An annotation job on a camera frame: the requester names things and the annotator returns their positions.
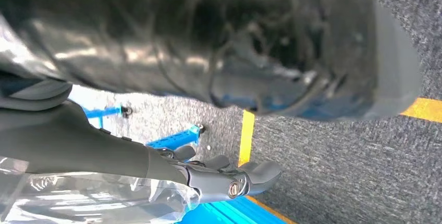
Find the blue metal shelf rack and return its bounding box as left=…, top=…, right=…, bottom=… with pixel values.
left=178, top=196, right=287, bottom=224

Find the blue rack with casters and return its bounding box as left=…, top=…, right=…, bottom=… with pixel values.
left=82, top=105, right=207, bottom=151

